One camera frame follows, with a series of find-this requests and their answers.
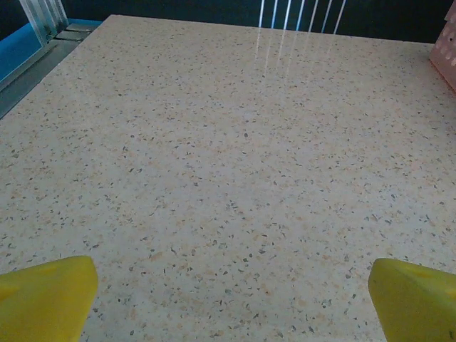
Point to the aluminium frame post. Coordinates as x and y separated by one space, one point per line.
44 16

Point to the blue panel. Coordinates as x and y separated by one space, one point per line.
18 50

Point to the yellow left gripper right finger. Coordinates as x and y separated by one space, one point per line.
417 306

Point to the pink perforated basket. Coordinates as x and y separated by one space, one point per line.
445 53

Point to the aluminium frame rail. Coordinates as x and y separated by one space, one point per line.
32 76

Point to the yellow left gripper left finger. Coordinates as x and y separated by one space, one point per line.
42 303

